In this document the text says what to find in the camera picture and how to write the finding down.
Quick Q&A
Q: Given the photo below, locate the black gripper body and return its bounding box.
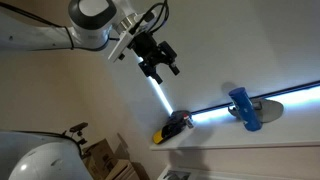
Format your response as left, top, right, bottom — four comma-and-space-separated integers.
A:
128, 31, 167, 66

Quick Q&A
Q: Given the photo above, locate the yellow and black marker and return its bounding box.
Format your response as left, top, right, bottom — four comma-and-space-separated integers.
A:
152, 116, 190, 145

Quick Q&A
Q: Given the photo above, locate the white bottle red cap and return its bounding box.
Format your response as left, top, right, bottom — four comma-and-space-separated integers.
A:
182, 114, 195, 130

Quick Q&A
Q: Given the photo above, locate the blue cylindrical can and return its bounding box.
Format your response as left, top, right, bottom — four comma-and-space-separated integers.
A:
228, 87, 263, 132

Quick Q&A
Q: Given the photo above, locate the brown cardboard box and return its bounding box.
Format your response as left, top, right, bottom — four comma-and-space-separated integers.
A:
83, 133, 131, 180

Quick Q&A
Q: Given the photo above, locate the light cardboard box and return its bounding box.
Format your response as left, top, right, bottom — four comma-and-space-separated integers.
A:
105, 159, 151, 180

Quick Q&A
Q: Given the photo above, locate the grey round plate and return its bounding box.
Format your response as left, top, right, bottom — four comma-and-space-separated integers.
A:
228, 98, 285, 124

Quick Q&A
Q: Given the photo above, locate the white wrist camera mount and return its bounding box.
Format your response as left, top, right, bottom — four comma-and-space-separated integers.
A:
107, 24, 141, 64

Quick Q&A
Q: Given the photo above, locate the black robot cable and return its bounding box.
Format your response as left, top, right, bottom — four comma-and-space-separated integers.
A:
132, 0, 170, 35

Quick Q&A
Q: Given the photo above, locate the black camera on stand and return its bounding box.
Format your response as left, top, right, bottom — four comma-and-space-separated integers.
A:
63, 122, 90, 158

